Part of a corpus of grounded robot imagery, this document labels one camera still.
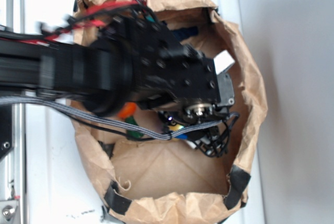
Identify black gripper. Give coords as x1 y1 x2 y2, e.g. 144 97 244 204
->
146 50 235 125

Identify orange toy carrot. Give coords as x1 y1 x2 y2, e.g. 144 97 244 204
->
117 102 143 138

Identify blue sponge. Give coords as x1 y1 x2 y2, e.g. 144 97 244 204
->
173 134 188 140

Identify brown paper bag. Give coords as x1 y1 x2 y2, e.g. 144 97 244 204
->
74 0 268 223

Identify yellow sponge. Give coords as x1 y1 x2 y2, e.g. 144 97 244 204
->
168 124 184 132

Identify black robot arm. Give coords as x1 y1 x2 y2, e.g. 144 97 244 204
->
1 16 235 124

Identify grey ribbon cable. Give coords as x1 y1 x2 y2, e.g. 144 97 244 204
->
0 96 240 141

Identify black metal bracket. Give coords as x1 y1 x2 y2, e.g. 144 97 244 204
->
0 105 13 160

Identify aluminium frame rail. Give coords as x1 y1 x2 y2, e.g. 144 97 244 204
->
1 0 28 223

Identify navy blue knotted rope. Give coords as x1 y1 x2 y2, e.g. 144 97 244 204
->
159 20 199 41

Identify red and black wires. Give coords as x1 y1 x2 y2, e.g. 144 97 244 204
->
39 0 157 42

